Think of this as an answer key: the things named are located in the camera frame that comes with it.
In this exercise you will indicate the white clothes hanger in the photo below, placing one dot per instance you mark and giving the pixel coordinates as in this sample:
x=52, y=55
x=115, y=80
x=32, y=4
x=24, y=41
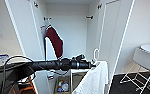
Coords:
x=49, y=25
x=93, y=56

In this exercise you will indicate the white t-shirt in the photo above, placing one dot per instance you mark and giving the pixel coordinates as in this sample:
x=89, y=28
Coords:
x=94, y=80

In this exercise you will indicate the woven basket with goods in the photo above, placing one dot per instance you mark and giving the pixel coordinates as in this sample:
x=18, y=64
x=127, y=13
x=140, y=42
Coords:
x=62, y=86

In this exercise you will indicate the maroon and white jacket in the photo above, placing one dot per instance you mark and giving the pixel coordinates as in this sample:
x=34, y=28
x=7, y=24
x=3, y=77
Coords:
x=56, y=41

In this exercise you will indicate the white wardrobe cabinet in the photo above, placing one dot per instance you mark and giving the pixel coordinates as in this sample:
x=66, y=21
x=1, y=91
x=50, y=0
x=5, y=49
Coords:
x=74, y=30

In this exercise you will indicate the orange and white sticker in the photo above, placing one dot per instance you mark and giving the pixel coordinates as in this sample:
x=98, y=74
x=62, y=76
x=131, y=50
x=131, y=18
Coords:
x=42, y=27

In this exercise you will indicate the white round laundry bin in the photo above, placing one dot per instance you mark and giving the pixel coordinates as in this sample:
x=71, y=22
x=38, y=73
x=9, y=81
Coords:
x=147, y=55

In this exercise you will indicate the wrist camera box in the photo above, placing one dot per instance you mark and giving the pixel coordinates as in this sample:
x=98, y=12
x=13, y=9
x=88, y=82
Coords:
x=79, y=57

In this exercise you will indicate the white metal rack frame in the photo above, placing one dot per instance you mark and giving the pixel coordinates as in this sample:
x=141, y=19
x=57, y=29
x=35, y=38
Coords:
x=128, y=74

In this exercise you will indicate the black wall peg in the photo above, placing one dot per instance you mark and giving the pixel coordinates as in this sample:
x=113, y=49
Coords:
x=46, y=18
x=90, y=17

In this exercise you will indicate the orange stool frame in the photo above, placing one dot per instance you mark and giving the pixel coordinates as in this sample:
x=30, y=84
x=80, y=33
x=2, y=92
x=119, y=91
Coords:
x=27, y=88

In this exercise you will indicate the blue labelled wall socket plate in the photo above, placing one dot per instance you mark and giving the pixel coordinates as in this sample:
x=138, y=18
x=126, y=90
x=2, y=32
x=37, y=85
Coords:
x=4, y=59

